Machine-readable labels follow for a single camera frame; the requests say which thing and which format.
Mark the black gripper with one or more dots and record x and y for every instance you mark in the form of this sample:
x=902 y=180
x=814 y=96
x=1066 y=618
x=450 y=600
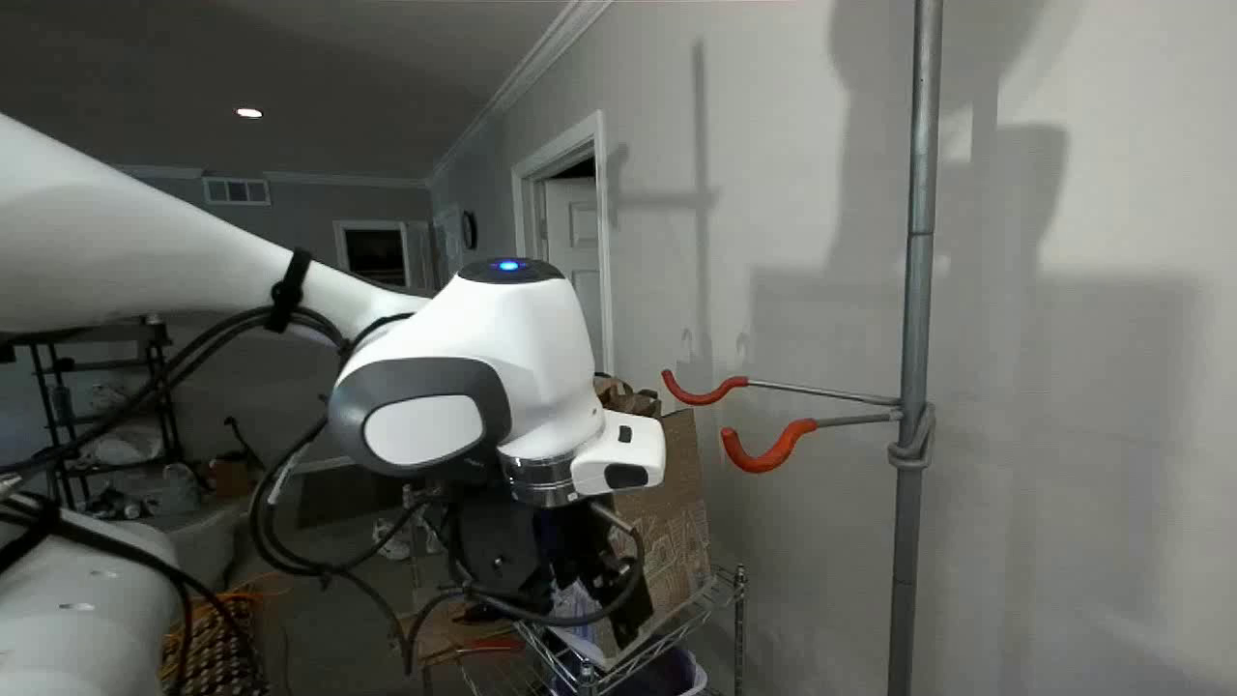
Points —
x=523 y=556

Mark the brown paper bag house print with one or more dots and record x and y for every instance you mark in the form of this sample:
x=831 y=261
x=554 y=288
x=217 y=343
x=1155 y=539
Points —
x=665 y=516

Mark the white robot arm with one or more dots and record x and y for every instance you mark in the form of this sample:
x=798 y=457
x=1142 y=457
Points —
x=491 y=361

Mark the grey metal stand pole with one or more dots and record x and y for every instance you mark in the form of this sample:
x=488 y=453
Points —
x=919 y=418

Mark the upper orange coated hook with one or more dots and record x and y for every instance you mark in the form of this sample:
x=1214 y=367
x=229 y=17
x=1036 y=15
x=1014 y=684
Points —
x=707 y=397

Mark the orange coated hook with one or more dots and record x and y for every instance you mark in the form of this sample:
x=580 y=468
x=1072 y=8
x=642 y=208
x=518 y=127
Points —
x=707 y=397
x=781 y=445

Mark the lower orange coated hook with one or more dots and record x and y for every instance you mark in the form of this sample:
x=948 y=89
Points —
x=781 y=445

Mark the orange woven basket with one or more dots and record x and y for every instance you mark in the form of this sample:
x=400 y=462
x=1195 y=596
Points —
x=213 y=650

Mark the black metal shelf unit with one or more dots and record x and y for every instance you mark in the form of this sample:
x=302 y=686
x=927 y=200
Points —
x=85 y=400

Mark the wire metal shelf rack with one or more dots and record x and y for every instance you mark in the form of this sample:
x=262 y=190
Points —
x=523 y=658

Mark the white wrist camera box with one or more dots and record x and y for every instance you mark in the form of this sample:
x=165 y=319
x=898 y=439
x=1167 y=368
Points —
x=628 y=453

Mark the white door frame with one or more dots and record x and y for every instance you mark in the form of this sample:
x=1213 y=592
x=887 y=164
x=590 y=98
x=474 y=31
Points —
x=562 y=216

